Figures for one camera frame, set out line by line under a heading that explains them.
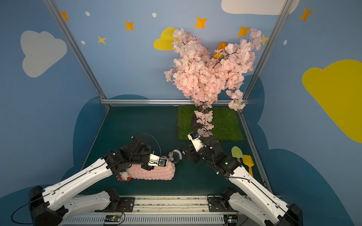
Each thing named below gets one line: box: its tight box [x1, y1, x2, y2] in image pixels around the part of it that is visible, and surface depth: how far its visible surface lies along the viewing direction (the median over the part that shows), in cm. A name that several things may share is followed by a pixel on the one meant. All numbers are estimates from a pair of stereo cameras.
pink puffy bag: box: [126, 161, 176, 181], surface depth 80 cm
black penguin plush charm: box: [168, 148, 186, 164], surface depth 88 cm
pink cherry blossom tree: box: [164, 28, 263, 138], surface depth 70 cm
